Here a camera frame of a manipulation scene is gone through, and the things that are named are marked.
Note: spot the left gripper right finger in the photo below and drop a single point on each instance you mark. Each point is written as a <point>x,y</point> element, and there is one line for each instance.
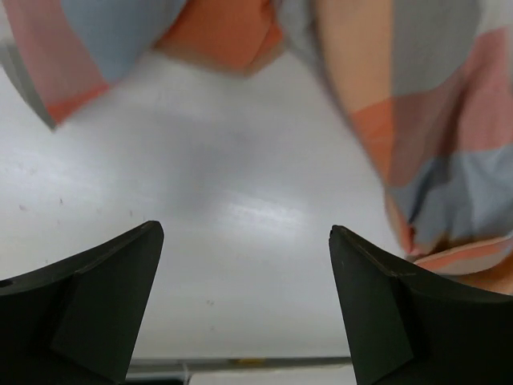
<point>406,325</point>

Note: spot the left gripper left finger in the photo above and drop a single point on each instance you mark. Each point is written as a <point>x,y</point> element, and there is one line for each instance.
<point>76,321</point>

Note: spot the checkered orange grey pillowcase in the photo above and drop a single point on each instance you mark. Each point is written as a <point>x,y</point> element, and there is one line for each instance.
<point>426,85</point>

